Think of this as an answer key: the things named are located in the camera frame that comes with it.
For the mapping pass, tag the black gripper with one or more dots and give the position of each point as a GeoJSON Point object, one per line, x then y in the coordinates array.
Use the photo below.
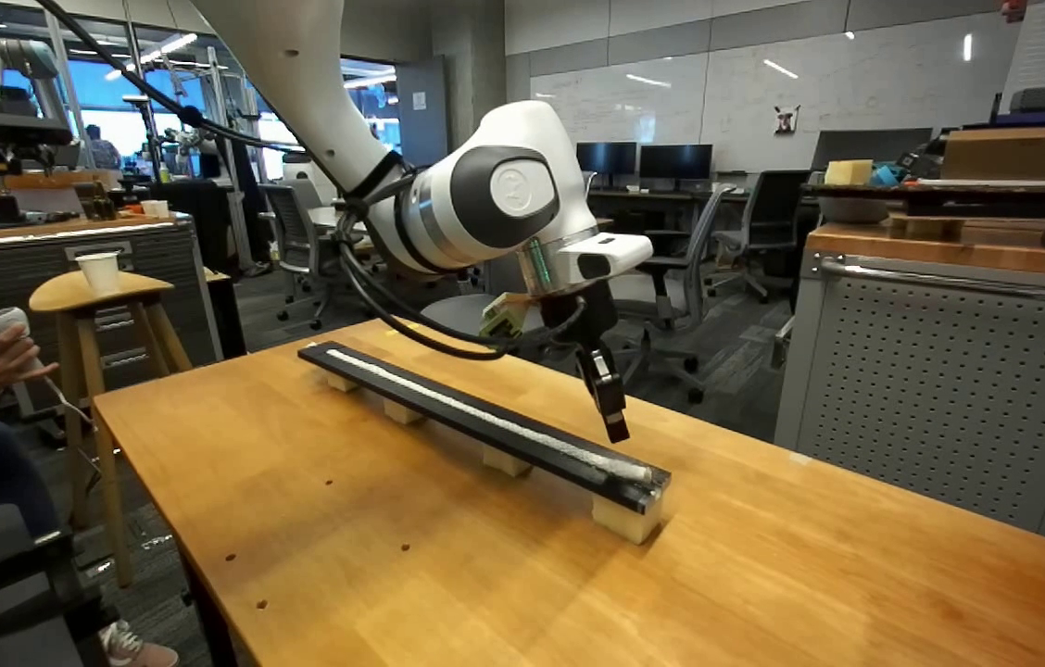
{"type": "Point", "coordinates": [585, 320]}

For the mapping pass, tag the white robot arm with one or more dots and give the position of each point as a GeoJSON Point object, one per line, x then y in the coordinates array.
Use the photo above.
{"type": "Point", "coordinates": [514, 190]}

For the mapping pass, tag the black computer monitors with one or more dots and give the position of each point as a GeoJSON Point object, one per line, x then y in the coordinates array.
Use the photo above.
{"type": "Point", "coordinates": [645, 165]}

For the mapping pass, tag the grey metal tool cabinet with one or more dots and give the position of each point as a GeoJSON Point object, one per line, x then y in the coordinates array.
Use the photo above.
{"type": "Point", "coordinates": [923, 364]}

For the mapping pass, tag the white paper cup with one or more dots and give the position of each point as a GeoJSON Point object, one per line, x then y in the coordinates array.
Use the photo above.
{"type": "Point", "coordinates": [101, 271]}

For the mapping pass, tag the wooden stool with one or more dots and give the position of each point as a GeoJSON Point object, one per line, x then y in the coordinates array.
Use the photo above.
{"type": "Point", "coordinates": [70, 307]}

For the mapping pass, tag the long black channel rail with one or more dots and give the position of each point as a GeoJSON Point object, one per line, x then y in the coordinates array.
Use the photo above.
{"type": "Point", "coordinates": [629, 495]}

